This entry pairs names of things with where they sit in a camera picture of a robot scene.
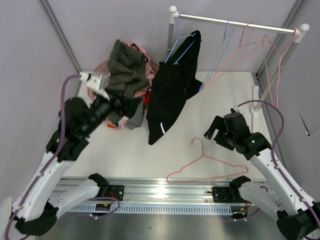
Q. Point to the orange shorts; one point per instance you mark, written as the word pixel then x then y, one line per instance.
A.
pixel 147 97

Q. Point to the brown translucent laundry basket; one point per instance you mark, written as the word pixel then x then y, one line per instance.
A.
pixel 104 70

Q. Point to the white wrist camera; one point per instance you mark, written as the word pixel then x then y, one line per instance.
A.
pixel 235 109
pixel 95 82

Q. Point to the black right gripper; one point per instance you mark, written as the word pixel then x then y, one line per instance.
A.
pixel 218 123

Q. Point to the blue hanger of grey shorts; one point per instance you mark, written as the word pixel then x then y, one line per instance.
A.
pixel 227 36

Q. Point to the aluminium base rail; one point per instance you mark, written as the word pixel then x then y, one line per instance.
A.
pixel 156 196

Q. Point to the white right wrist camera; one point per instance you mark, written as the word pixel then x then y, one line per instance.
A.
pixel 235 109

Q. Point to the pink shark print shorts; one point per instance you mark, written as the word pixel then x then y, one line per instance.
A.
pixel 147 72

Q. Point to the pink hanger of orange shorts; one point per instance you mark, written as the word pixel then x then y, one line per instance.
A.
pixel 274 67

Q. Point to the grey shorts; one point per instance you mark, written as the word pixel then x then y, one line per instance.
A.
pixel 137 120

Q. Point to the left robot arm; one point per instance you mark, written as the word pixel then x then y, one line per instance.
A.
pixel 36 211

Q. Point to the black shorts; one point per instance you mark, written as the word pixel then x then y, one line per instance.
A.
pixel 174 83

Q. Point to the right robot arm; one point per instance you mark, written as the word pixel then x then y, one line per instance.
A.
pixel 295 212

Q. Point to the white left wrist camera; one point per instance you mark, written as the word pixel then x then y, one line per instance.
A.
pixel 95 82

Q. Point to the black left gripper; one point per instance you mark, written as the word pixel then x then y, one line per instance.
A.
pixel 130 104

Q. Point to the olive green shorts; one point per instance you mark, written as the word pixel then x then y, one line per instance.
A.
pixel 125 67

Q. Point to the clothes rack with metal rod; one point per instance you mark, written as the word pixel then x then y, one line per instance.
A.
pixel 175 16

